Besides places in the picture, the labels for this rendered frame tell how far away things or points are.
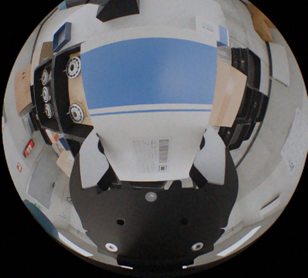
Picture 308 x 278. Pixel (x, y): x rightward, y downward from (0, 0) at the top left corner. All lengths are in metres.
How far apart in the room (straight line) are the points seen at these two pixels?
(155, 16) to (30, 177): 3.58
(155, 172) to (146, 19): 0.61
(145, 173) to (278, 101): 2.94
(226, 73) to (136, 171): 0.46
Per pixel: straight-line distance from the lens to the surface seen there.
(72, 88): 0.54
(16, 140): 3.18
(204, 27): 0.54
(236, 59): 1.19
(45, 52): 0.91
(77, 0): 0.48
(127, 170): 0.15
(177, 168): 0.15
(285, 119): 2.88
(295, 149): 2.90
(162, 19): 0.59
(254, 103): 1.45
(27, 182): 3.41
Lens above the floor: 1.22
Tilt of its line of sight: 58 degrees down
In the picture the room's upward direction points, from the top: 175 degrees clockwise
